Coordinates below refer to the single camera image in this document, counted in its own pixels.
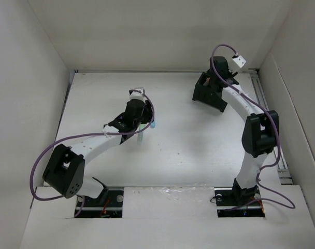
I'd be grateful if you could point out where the blue pastel highlighter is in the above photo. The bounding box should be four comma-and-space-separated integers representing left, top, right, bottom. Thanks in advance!
150, 121, 156, 129

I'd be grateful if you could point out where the mint green pastel highlighter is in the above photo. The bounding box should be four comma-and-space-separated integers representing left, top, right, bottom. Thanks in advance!
137, 124, 145, 145

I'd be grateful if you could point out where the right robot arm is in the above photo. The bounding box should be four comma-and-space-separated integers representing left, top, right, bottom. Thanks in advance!
210, 56, 278, 204

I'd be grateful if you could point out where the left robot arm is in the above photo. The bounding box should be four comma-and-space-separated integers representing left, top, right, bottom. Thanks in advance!
42, 99, 154, 206

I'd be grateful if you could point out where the black two-compartment container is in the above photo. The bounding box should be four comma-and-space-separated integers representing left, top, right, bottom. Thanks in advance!
192, 72, 227, 112

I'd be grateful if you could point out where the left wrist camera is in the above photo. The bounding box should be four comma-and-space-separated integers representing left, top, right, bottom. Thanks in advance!
129, 87, 145, 102

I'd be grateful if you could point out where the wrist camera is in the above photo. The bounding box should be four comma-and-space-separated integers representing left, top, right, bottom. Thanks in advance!
129, 87, 145, 102
232, 54, 247, 70

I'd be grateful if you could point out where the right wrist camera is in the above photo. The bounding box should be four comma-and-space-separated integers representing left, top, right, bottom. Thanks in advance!
232, 54, 247, 70

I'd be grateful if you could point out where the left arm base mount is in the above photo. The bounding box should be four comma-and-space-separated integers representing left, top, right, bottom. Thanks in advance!
74, 177, 124, 218

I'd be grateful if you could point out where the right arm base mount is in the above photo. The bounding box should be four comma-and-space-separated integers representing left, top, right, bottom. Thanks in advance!
210, 180, 265, 218

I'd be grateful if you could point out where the aluminium rail right side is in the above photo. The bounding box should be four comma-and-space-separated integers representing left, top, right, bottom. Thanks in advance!
248, 68, 294, 185

